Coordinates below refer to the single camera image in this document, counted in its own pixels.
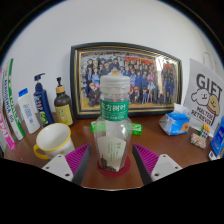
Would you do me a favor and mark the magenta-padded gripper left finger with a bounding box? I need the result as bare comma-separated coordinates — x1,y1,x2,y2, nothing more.
41,143,92,186

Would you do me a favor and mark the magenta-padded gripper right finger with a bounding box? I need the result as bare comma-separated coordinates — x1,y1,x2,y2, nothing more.
132,143,184,186

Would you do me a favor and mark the clear green-labelled drink bottle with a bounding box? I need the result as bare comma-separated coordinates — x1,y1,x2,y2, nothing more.
93,73,133,173

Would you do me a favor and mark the small colourful packet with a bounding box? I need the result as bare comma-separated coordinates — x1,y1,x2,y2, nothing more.
190,132,208,150

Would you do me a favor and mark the blue tissue pack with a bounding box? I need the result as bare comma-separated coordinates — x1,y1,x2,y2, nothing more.
158,103,192,136

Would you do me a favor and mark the brown yellow-labelled pump bottle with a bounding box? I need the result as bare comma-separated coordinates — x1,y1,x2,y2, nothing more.
53,77,74,126

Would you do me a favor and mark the blue liquid bottle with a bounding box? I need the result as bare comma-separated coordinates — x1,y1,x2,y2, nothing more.
208,114,224,161

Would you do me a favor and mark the white bottle with blue cap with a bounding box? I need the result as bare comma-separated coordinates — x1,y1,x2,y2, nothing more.
17,87,41,135

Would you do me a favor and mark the dark blue pump bottle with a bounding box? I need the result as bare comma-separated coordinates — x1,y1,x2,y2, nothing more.
33,73,55,127

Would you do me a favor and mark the white paper gift bag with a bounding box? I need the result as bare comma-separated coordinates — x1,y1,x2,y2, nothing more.
182,53,224,129

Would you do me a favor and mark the framed group picture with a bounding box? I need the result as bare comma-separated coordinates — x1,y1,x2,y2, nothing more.
69,41,183,120

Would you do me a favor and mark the white mug with yellow handle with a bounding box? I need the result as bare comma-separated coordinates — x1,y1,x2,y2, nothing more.
33,122,76,160

